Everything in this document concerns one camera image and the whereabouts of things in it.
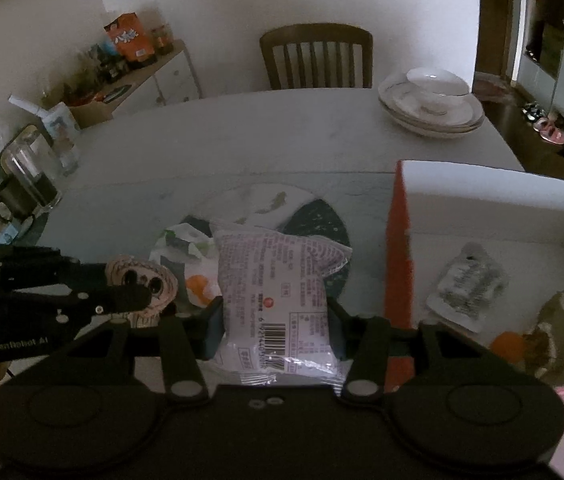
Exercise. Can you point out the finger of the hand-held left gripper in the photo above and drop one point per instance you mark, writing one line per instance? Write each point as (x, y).
(122, 300)
(37, 265)

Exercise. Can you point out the silver foil packet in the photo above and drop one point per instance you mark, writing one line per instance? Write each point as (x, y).
(467, 285)

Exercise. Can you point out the dark sneakers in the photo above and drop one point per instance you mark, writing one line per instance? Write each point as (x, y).
(532, 110)

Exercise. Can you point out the dark mug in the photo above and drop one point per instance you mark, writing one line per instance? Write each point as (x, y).
(9, 200)

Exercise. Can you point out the red cardboard box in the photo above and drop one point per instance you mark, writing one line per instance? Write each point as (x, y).
(397, 260)

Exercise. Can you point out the white printed plastic bag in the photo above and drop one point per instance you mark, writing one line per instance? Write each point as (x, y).
(194, 260)

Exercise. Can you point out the orange snack bag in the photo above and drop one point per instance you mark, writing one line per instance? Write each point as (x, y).
(129, 37)

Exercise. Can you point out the brown door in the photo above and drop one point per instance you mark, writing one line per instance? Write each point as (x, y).
(492, 35)

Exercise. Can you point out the white snack packet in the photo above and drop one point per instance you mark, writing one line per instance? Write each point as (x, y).
(272, 285)

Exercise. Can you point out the dark round patterned mat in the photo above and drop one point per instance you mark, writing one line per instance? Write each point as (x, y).
(324, 230)

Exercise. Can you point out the white side cabinet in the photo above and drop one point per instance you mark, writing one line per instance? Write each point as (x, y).
(172, 80)

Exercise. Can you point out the printed plastic cup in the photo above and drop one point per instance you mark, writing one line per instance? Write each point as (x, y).
(64, 135)

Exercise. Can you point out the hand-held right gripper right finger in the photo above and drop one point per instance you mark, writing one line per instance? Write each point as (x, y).
(337, 330)

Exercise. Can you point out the white marble desktop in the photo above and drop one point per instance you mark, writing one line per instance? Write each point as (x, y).
(262, 135)

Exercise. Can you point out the glass pitcher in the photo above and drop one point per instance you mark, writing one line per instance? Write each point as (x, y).
(29, 170)

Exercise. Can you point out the white bowl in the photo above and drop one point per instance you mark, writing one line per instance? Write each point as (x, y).
(434, 87)

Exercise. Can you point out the glass jar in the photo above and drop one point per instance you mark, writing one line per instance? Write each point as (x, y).
(162, 40)

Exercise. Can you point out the stacked white plates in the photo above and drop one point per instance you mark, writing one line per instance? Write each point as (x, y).
(402, 110)

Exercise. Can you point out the white paper tube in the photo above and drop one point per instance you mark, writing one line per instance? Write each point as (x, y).
(27, 105)

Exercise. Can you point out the white green-print packet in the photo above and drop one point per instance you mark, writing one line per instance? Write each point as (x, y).
(267, 207)

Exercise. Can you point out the small brown box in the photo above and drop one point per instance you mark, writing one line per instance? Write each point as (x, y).
(89, 115)

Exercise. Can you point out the group of small bottles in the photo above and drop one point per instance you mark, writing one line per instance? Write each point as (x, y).
(97, 62)

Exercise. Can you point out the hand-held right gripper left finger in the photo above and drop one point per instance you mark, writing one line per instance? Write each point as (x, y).
(212, 325)

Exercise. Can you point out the wooden chair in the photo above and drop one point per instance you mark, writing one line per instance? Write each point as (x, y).
(312, 40)

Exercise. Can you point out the small orange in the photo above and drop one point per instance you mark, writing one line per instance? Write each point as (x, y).
(504, 347)

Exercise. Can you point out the pink slippers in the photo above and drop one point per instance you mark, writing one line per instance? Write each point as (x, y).
(552, 134)

